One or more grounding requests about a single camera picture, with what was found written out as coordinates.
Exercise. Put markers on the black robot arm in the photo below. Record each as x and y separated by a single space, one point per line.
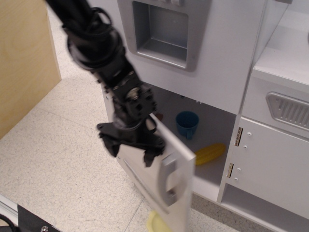
96 46

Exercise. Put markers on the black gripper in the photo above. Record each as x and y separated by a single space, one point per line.
142 136

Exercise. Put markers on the lower brass oven hinge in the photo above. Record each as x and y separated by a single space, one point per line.
230 170

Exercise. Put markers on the white fridge door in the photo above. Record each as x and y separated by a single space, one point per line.
131 160

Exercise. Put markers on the aluminium frame rail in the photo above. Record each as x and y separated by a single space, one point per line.
9 209

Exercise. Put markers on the grey fridge door handle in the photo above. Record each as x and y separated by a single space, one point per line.
167 167

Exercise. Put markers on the white oven cabinet door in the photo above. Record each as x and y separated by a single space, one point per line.
273 166

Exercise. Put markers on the grey ice dispenser recess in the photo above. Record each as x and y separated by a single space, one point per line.
168 31

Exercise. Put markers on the upper brass oven hinge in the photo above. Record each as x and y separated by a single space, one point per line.
238 136

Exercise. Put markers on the wooden toy knife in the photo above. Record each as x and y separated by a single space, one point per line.
159 116

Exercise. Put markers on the yellow toy corn cob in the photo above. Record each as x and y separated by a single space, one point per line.
209 153

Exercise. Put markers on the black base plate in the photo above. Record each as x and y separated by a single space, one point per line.
27 222

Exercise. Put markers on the pale yellow toy plate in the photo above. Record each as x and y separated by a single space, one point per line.
156 224

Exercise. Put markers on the brass oven hinge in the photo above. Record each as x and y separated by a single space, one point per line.
230 170
238 136

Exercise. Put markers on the grey oven vent panel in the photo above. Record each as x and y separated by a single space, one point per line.
288 110

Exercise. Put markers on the white toy fridge cabinet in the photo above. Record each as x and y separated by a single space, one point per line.
214 90

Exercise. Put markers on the blue toy cup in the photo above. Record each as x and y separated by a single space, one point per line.
187 123

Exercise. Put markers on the white toy oven unit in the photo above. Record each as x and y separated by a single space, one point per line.
281 65

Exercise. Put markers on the light wooden panel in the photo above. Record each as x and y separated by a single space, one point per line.
28 66

